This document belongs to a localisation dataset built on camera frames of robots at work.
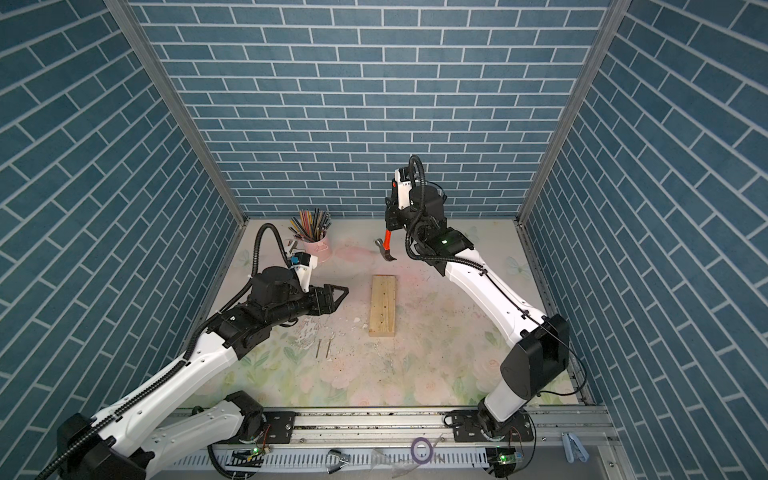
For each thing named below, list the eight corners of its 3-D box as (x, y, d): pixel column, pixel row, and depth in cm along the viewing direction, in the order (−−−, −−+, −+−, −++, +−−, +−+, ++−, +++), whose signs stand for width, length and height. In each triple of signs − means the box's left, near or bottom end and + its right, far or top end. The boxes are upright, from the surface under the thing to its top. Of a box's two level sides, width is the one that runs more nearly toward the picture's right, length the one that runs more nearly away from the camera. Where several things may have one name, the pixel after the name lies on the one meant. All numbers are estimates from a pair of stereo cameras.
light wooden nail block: (369, 336, 91) (368, 331, 88) (373, 281, 104) (372, 275, 101) (396, 336, 91) (396, 331, 88) (396, 281, 104) (396, 275, 101)
